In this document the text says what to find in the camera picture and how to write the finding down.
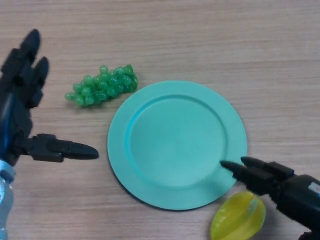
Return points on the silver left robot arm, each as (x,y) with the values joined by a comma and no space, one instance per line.
(5,200)

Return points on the yellow starfruit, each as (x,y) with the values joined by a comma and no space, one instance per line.
(235,220)

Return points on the teal round plate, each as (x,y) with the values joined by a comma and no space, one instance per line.
(175,145)

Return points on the green grape bunch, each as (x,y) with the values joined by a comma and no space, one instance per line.
(102,87)

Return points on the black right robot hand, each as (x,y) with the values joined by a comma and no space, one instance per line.
(297,195)

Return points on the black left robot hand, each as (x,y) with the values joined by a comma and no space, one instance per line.
(15,112)

